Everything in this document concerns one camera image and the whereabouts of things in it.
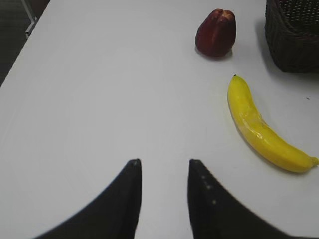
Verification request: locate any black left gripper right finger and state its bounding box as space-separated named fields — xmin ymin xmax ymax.
xmin=187 ymin=159 xmax=290 ymax=239

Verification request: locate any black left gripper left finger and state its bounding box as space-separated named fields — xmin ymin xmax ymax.
xmin=39 ymin=159 xmax=142 ymax=239

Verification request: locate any black woven basket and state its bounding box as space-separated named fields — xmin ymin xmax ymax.
xmin=264 ymin=0 xmax=319 ymax=73

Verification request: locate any yellow banana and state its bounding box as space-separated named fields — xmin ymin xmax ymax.
xmin=227 ymin=75 xmax=319 ymax=173

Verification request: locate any dark red wax apple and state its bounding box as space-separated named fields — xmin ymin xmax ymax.
xmin=195 ymin=8 xmax=236 ymax=57

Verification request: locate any grey metal table leg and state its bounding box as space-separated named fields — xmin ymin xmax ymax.
xmin=21 ymin=0 xmax=40 ymax=39

